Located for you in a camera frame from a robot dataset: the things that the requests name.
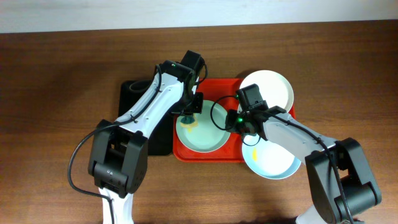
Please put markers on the white plate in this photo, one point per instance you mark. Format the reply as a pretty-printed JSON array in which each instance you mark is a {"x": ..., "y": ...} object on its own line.
[{"x": 274, "y": 88}]

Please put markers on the red plastic tray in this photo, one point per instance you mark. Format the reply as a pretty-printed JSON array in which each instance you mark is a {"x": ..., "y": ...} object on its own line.
[{"x": 231, "y": 151}]

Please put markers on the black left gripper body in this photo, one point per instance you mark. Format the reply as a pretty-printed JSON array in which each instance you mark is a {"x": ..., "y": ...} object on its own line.
[{"x": 191, "y": 104}]

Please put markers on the green and yellow sponge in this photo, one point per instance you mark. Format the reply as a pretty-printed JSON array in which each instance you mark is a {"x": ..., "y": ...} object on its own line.
[{"x": 189, "y": 121}]

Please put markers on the light blue plate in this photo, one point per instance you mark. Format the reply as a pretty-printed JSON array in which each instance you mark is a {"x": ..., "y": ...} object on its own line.
[{"x": 268, "y": 159}]

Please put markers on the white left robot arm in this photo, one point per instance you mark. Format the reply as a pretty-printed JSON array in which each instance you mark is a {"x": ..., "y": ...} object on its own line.
[{"x": 118, "y": 157}]

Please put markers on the pale green plate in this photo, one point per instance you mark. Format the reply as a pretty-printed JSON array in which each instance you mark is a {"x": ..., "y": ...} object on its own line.
[{"x": 205, "y": 137}]

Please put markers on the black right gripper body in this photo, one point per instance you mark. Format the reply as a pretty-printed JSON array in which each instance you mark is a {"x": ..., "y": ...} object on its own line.
[{"x": 238, "y": 122}]

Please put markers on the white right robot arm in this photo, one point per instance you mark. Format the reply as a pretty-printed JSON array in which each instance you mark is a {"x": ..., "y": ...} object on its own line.
[{"x": 341, "y": 181}]

